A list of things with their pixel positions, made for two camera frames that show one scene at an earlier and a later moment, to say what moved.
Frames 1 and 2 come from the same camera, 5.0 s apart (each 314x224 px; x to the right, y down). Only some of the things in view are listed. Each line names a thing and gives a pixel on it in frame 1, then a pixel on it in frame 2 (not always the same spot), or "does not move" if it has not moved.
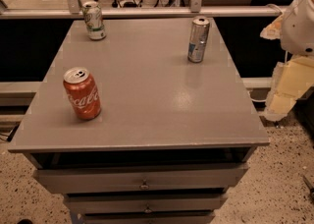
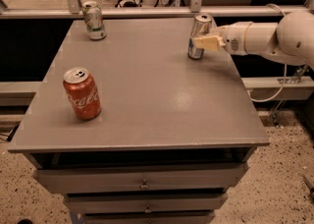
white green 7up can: x=93 y=19 does not move
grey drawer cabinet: x=173 y=136 does not move
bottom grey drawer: x=147 y=217 does not move
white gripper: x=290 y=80 -> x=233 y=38
